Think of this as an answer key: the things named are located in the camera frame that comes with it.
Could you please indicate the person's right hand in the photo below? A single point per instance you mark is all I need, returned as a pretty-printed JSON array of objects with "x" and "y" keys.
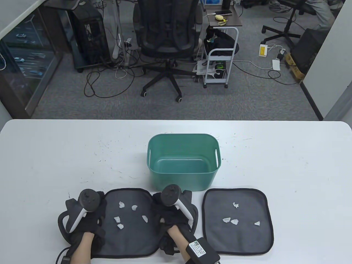
[{"x": 171, "y": 217}]

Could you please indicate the black bag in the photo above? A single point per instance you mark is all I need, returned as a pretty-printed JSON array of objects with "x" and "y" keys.
[{"x": 222, "y": 41}]

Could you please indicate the black right wrist sensor box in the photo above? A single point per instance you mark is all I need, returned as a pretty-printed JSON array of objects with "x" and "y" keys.
[{"x": 202, "y": 251}]

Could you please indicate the grey hand towel black trim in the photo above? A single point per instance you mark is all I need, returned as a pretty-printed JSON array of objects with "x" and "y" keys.
[
  {"x": 242, "y": 239},
  {"x": 132, "y": 236}
]

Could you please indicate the black left wrist sensor box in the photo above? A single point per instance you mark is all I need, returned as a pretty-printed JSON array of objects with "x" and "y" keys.
[{"x": 66, "y": 260}]

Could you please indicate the black swivel chair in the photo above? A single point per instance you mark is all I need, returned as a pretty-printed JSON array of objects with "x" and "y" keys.
[{"x": 288, "y": 22}]

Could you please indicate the dark framed glass window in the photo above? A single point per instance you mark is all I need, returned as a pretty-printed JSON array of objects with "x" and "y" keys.
[{"x": 24, "y": 60}]

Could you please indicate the black computer tower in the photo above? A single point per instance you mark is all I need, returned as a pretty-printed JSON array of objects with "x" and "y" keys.
[{"x": 92, "y": 38}]

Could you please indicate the cardboard box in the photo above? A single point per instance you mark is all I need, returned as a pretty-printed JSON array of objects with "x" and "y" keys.
[{"x": 295, "y": 68}]

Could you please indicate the black case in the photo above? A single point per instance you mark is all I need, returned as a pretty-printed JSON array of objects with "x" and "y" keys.
[{"x": 310, "y": 46}]

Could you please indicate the black mesh office chair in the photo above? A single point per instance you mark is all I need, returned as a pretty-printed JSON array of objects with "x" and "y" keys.
[{"x": 165, "y": 33}]

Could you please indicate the white cart with brown top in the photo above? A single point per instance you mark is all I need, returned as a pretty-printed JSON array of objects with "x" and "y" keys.
[{"x": 233, "y": 20}]

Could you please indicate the black bottle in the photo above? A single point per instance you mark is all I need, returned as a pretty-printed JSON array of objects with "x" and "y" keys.
[{"x": 226, "y": 4}]

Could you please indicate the black wrist sensor box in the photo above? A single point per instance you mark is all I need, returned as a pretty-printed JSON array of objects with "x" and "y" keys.
[
  {"x": 202, "y": 251},
  {"x": 66, "y": 260}
]

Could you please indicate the green plastic bin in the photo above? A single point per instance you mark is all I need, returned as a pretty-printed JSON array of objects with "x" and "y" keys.
[{"x": 192, "y": 180}]

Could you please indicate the yellow white power strip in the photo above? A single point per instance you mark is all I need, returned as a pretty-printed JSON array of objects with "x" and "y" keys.
[{"x": 263, "y": 50}]

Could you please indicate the grey white controller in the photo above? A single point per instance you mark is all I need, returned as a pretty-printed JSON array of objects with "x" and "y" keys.
[
  {"x": 170, "y": 195},
  {"x": 89, "y": 199}
]

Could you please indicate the black phone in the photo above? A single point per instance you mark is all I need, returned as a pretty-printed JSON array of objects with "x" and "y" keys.
[{"x": 223, "y": 12}]

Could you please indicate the person's left hand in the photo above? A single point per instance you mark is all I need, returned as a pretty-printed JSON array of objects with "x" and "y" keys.
[{"x": 93, "y": 221}]

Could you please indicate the pale yellow round object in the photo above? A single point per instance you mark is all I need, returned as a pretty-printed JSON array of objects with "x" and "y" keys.
[{"x": 219, "y": 17}]

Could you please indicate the white power adapter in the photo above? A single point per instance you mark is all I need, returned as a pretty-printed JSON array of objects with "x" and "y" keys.
[{"x": 276, "y": 65}]

